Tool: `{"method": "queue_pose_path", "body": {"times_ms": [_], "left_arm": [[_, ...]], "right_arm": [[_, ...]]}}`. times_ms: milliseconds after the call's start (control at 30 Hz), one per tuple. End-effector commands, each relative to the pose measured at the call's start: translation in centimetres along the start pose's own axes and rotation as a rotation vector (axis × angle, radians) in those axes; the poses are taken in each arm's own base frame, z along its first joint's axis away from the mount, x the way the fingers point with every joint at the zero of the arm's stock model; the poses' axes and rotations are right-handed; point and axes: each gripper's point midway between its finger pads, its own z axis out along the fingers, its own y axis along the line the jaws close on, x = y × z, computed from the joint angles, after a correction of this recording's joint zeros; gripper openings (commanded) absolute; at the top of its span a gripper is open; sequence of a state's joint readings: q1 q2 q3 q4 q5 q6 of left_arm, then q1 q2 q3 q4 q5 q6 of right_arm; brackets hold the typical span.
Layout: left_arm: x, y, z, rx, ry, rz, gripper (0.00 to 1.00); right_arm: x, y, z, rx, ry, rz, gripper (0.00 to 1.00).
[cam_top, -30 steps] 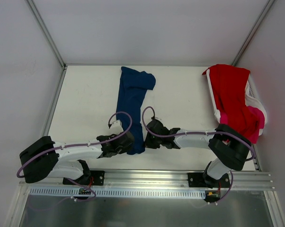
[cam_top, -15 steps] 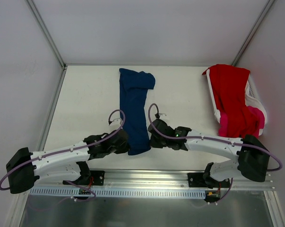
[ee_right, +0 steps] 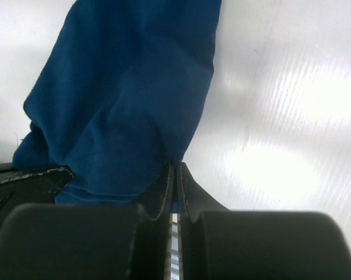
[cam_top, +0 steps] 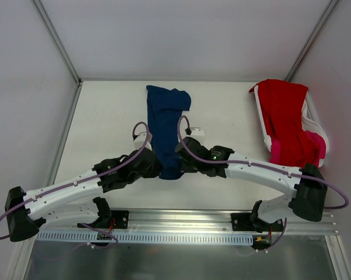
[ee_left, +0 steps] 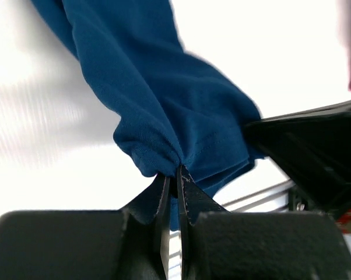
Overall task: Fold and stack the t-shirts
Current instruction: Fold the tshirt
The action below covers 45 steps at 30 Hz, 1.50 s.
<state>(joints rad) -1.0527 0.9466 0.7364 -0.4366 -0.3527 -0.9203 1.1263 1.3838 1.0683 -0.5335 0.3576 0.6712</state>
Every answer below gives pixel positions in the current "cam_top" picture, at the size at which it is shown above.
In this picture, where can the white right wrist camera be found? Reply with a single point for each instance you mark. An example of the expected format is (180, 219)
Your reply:
(196, 133)

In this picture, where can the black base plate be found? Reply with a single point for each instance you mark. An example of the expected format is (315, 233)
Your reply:
(119, 220)
(246, 222)

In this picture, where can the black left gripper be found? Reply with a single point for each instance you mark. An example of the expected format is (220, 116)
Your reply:
(151, 163)

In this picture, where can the blue t shirt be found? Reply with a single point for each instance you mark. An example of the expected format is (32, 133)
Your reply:
(164, 109)

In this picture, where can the aluminium mounting rail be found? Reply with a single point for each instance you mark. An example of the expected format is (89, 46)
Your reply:
(214, 221)

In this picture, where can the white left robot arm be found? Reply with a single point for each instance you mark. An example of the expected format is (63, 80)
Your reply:
(78, 200)

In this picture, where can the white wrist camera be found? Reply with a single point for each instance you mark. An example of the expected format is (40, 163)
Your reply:
(143, 138)
(196, 133)

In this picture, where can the white slotted cable duct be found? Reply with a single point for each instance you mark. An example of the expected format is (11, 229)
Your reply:
(146, 237)

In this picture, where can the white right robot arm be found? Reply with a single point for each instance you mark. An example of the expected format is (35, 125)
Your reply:
(302, 189)

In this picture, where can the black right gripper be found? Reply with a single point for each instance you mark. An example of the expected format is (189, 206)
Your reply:
(184, 154)

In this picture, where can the pink t shirt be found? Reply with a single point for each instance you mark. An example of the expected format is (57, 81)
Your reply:
(297, 148)

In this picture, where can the white laundry basket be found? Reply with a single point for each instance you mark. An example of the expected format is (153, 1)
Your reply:
(310, 124)

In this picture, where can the red t shirt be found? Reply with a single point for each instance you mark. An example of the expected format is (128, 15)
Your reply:
(281, 103)

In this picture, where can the aluminium frame post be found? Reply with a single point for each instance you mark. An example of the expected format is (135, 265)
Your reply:
(47, 22)
(311, 39)

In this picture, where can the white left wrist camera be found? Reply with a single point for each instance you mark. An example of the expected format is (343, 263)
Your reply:
(143, 138)

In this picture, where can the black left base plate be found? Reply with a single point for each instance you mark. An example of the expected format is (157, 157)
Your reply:
(119, 220)

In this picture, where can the right aluminium frame post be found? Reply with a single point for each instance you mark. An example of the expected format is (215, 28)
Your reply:
(311, 39)

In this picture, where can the left aluminium frame post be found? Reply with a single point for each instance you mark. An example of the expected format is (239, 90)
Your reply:
(47, 22)

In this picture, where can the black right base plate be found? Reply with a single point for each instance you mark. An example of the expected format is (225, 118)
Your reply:
(246, 222)

